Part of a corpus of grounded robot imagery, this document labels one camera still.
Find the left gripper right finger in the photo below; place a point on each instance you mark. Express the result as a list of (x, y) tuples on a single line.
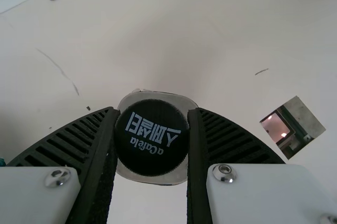
[(263, 197)]

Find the small square scanner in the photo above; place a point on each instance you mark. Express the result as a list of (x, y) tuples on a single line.
[(279, 126)]

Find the teal shopping basket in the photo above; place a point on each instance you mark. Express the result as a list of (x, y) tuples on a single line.
[(1, 162)]

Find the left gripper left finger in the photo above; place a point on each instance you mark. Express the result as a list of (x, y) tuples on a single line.
[(52, 197)]

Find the dark coffee bottle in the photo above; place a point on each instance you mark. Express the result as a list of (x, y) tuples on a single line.
[(151, 139)]

